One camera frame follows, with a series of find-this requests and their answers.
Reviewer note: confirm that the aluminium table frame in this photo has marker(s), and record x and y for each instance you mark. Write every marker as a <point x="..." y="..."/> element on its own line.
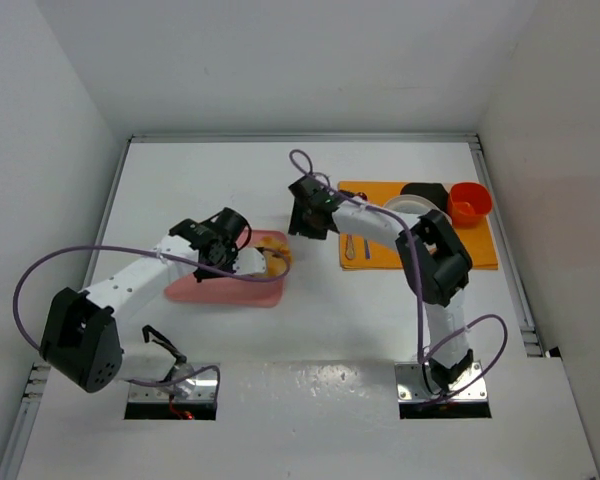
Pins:
<point x="308" y="389"/>

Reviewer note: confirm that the pink plastic tray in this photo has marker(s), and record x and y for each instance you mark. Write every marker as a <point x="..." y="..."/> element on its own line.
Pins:
<point x="229" y="291"/>

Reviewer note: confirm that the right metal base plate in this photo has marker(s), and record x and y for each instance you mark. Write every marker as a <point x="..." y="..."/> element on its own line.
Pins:
<point x="415" y="387"/>

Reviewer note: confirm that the purple metallic spoon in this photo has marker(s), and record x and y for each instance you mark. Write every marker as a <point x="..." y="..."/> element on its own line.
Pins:
<point x="350" y="247"/>

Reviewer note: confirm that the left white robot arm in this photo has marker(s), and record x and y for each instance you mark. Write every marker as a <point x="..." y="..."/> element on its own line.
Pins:
<point x="81" y="338"/>

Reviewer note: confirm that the white plastic plate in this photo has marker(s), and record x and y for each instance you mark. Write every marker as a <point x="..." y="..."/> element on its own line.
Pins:
<point x="413" y="204"/>

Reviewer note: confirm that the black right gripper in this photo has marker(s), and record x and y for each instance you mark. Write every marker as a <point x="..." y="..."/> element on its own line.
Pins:
<point x="303" y="220"/>

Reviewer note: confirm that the orange placemat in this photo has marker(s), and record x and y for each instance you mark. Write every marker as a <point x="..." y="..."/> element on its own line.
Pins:
<point x="357" y="254"/>

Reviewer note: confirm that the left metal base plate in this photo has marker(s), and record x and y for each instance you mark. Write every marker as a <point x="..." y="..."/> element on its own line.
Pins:
<point x="197" y="390"/>

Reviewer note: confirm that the orange plastic cup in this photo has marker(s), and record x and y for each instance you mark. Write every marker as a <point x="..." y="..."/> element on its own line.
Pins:
<point x="468" y="204"/>

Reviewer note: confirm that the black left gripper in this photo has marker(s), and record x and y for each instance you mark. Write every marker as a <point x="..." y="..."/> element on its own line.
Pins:
<point x="215" y="262"/>

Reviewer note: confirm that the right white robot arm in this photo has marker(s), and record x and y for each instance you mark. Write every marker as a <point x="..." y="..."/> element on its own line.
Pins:
<point x="434" y="260"/>

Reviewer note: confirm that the metal base plate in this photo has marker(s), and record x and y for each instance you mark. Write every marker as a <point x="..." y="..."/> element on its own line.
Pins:
<point x="415" y="387"/>
<point x="197" y="390"/>

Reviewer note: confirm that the golden knotted bread roll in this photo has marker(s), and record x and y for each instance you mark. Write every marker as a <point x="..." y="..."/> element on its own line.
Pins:
<point x="277" y="255"/>

